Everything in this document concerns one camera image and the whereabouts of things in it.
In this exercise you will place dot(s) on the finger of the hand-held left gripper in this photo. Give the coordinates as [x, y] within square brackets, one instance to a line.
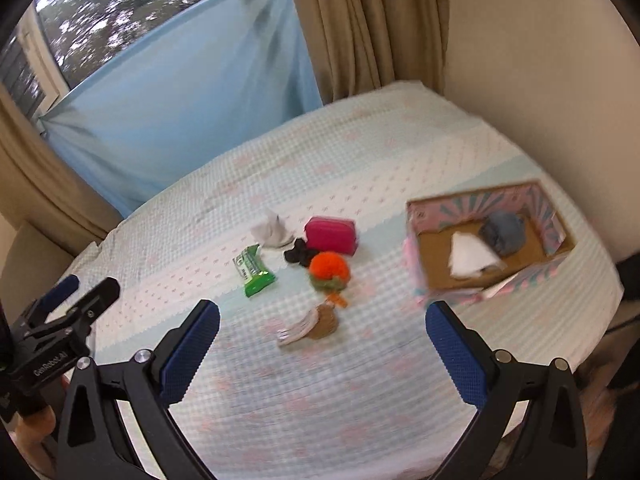
[95, 297]
[62, 290]

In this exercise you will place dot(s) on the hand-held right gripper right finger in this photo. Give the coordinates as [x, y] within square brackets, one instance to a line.
[457, 360]

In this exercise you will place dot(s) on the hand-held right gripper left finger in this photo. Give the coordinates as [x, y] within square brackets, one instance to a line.
[192, 350]

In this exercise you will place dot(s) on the brown plush toy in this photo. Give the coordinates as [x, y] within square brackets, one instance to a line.
[320, 325]

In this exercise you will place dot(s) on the pink patterned cardboard box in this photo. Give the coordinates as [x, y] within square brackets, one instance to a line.
[542, 220]

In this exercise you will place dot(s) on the person's left hand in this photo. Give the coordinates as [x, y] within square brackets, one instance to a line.
[36, 422]

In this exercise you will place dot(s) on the green snack packet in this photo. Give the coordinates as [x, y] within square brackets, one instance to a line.
[254, 272]

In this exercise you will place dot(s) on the white cloth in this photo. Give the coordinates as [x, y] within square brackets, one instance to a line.
[467, 257]

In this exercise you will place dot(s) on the beige curtain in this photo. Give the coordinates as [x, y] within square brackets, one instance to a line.
[370, 25]
[45, 180]

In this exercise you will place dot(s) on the small orange plush piece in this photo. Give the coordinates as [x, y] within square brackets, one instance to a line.
[338, 300]

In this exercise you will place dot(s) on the grey-blue cloth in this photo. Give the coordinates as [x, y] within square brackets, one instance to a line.
[502, 232]

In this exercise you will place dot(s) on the white grey sock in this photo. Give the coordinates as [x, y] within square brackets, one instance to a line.
[272, 230]

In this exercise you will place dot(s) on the black scrunchie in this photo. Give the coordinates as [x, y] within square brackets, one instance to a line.
[299, 252]

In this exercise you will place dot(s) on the orange plush ball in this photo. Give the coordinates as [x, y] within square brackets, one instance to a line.
[327, 267]

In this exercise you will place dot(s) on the pink zip pouch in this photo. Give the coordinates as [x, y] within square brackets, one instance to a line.
[331, 235]

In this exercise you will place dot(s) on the light blue hanging cloth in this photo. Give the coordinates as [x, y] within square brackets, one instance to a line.
[175, 110]

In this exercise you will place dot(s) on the window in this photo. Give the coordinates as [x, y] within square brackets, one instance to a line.
[110, 10]

